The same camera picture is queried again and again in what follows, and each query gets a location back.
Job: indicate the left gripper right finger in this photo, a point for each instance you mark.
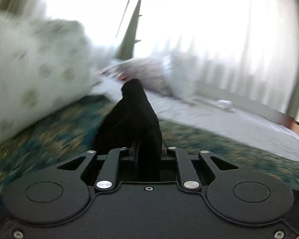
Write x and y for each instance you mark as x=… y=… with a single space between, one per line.
x=232 y=191

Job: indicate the floral patterned pillow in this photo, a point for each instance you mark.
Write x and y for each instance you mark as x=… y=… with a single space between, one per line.
x=149 y=71

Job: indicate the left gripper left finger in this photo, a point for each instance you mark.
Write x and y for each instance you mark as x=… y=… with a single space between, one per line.
x=51 y=195

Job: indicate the black pants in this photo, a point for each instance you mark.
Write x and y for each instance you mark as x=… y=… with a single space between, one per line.
x=133 y=122

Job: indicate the white bed sheet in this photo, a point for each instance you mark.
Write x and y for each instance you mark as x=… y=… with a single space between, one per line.
x=240 y=126

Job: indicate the wooden bed frame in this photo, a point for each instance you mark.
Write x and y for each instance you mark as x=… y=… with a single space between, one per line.
x=246 y=104

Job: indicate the large white floral pillow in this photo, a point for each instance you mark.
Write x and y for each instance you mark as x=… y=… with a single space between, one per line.
x=44 y=66

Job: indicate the green curtain left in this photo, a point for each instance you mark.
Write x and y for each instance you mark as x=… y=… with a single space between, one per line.
x=126 y=35

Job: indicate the teal paisley bedspread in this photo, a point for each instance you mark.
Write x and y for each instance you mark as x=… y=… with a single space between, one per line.
x=70 y=131

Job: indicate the small white cloth bundle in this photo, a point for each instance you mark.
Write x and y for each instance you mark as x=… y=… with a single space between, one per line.
x=225 y=105

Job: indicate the white sheer curtain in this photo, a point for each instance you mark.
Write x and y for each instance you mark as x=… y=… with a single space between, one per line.
x=248 y=47

